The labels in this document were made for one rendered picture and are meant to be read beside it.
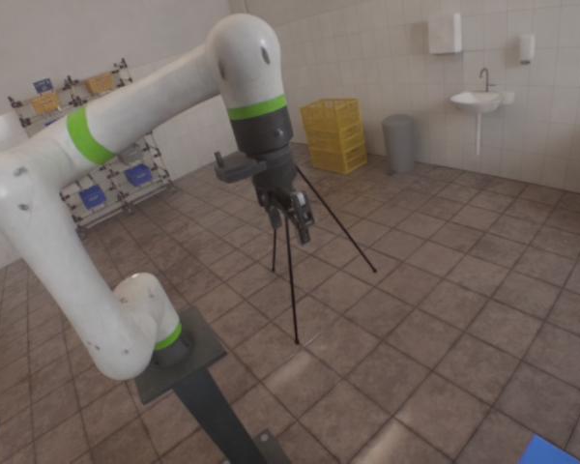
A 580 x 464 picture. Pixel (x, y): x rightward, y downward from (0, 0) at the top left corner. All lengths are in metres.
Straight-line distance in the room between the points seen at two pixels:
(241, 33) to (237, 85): 0.07
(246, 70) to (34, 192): 0.38
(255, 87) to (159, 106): 0.22
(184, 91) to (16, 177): 0.30
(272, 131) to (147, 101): 0.25
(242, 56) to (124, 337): 0.57
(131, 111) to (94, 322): 0.40
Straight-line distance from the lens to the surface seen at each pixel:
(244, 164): 0.51
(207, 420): 1.24
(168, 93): 0.64
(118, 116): 0.67
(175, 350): 0.98
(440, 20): 3.64
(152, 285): 0.88
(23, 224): 0.63
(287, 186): 0.54
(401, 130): 3.79
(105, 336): 0.74
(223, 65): 0.50
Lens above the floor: 1.60
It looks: 32 degrees down
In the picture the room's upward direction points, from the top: 15 degrees counter-clockwise
